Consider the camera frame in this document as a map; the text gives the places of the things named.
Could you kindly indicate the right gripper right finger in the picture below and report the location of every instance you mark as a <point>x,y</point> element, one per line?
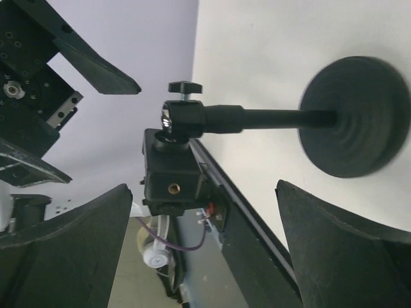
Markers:
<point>341,259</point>

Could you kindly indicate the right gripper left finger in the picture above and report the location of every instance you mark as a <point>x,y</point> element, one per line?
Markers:
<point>69,260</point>

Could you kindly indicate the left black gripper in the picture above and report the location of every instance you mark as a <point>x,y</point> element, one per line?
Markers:
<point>36,102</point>

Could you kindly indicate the black phone stand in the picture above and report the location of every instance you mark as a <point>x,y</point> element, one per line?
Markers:
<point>353,119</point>

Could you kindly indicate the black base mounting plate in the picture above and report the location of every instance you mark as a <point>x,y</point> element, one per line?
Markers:
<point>236,260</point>

